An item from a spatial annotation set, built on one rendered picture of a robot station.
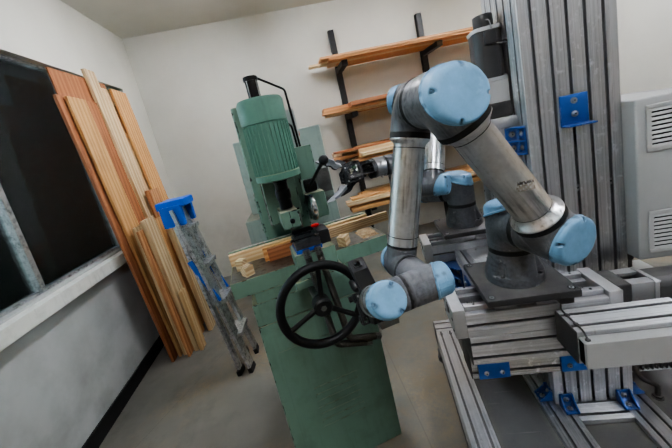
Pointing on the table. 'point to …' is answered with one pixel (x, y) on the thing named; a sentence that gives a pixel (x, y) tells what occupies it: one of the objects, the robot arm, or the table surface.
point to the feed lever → (315, 175)
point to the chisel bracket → (289, 217)
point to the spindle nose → (283, 194)
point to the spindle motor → (268, 138)
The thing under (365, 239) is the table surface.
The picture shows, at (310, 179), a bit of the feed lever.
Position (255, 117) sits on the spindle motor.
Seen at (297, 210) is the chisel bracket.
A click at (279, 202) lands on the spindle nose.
